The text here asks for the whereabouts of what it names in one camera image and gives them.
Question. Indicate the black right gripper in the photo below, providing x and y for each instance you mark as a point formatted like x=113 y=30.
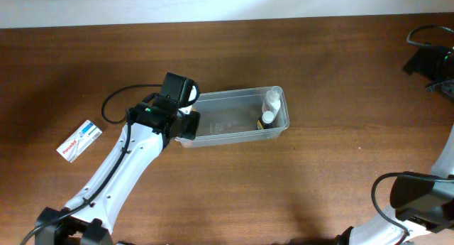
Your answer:
x=418 y=61

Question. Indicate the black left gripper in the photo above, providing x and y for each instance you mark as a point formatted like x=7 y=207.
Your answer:
x=189 y=125

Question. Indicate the dark bottle white cap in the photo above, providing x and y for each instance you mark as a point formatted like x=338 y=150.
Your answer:
x=265 y=120

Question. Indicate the white spray bottle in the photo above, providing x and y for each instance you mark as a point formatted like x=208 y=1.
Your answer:
x=272 y=101

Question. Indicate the white Panadol box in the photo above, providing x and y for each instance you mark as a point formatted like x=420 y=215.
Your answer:
x=79 y=141

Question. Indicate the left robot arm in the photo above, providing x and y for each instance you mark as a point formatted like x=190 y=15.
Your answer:
x=149 y=127

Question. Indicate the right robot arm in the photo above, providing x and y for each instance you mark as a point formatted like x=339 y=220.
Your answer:
x=420 y=204

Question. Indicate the clear plastic container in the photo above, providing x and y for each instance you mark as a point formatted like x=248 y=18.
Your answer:
x=232 y=116

